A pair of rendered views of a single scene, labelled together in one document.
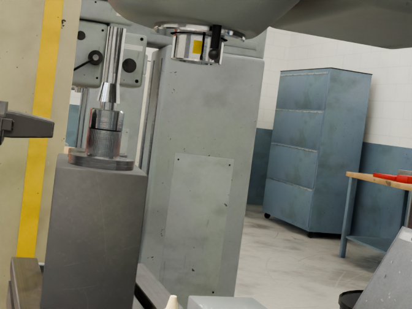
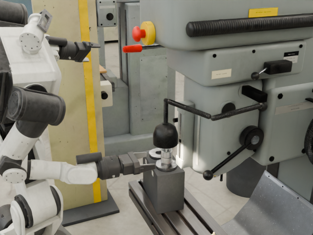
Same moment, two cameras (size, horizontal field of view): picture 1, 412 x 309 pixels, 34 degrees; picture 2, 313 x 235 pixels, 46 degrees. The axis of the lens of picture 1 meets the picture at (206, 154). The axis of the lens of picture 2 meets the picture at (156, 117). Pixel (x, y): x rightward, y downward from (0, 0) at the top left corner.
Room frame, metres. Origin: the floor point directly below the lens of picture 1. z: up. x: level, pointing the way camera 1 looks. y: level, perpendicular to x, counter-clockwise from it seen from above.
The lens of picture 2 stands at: (-0.42, 0.30, 1.93)
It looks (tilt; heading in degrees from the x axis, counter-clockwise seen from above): 23 degrees down; 355
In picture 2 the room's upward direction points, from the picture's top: straight up
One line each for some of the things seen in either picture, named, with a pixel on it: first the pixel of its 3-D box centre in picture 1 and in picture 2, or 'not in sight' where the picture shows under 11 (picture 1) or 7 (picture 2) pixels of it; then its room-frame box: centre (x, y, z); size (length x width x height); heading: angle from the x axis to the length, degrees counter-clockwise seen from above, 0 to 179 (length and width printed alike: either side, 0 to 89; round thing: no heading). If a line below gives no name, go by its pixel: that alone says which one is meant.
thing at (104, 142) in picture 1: (104, 136); (166, 157); (0.91, 0.14, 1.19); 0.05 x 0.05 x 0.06
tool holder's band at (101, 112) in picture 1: (106, 113); (166, 150); (0.91, 0.14, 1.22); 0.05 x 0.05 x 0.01
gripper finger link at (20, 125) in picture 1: (28, 127); (147, 168); (0.83, 0.22, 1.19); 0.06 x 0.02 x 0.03; 105
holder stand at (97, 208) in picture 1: (91, 222); (162, 178); (0.96, 0.15, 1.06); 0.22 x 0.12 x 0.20; 12
